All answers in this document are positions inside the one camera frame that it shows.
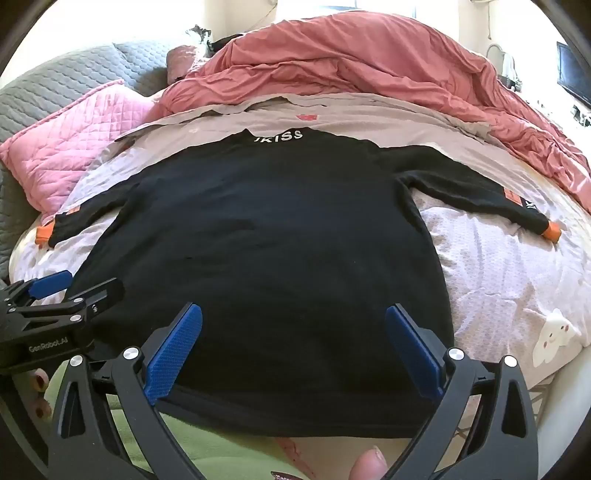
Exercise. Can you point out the grey quilted headboard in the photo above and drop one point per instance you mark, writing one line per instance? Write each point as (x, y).
(55, 78)

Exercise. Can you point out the black sweater with orange cuffs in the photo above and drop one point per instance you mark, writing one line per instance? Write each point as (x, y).
(268, 240)

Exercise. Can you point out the pink quilted pillow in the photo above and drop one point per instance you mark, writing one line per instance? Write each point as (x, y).
(60, 143)

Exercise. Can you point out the red duvet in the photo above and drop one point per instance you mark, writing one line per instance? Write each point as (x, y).
(369, 60)

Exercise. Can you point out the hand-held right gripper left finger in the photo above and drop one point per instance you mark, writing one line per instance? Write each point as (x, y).
(173, 355)

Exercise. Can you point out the mauve printed blanket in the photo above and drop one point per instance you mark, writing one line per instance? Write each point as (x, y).
(485, 277)

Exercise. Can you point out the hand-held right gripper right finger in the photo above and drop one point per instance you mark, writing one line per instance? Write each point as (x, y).
(415, 350)

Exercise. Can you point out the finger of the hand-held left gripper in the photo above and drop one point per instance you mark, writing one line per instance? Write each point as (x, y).
(48, 284)
(104, 293)

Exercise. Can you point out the dark cloth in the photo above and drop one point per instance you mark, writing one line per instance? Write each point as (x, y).
(201, 36)

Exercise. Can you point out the black flat monitor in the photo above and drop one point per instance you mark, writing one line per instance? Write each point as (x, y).
(575, 74)

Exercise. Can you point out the person's right hand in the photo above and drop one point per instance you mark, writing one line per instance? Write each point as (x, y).
(367, 466)

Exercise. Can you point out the person's left hand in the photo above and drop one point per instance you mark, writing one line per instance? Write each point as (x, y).
(39, 383)

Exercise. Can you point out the small mauve pillow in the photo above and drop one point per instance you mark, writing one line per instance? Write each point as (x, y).
(180, 62)

